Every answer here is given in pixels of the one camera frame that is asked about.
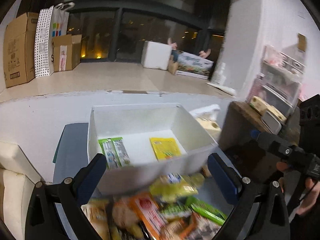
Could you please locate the yellow-green snack bag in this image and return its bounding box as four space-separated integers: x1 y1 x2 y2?
149 173 205 203

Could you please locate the white plastic bottle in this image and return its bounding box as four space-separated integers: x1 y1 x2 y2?
211 62 226 85

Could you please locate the cream leather sofa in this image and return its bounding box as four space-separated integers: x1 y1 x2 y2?
1 142 42 239

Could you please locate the yellow snack packet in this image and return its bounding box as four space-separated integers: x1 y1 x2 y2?
150 138 181 161

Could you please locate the clear plastic drawer organizer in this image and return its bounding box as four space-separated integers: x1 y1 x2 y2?
246 45 305 117

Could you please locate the small white digital clock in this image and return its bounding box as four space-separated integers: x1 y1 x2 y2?
261 110 282 135

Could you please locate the person's right hand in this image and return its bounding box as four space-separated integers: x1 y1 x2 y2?
276 161 319 216

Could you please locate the large cardboard box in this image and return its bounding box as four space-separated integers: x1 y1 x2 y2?
3 12 39 88

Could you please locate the white open storage box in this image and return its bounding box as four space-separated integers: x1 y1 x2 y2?
87 103 217 196

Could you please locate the printed landscape carton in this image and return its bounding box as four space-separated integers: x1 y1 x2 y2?
175 51 213 80

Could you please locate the black chips snack bag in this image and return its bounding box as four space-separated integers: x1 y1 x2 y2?
106 197 150 239

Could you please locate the green long snack packet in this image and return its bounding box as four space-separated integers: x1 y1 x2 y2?
185 196 228 226

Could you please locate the green snack bar packet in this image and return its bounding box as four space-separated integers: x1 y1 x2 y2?
98 137 131 170

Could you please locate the blue table cloth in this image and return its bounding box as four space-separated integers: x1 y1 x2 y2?
52 122 235 240

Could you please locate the tissue box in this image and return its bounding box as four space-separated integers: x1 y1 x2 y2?
189 104 221 141

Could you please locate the white foam box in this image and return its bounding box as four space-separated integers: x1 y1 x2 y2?
141 41 172 70

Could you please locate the small open cardboard box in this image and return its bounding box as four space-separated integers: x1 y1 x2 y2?
52 34 82 72

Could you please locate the cow-pattern snack bag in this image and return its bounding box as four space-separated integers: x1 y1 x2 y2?
172 212 221 240

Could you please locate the orange flying cake packet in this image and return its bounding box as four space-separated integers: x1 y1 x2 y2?
129 192 168 239

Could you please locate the white dotted paper bag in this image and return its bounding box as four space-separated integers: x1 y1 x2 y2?
34 2 75 78

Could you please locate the beige puffed snack packet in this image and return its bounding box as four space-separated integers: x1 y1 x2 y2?
81 198 110 240

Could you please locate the wooden side shelf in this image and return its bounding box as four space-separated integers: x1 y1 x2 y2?
220 100 301 181

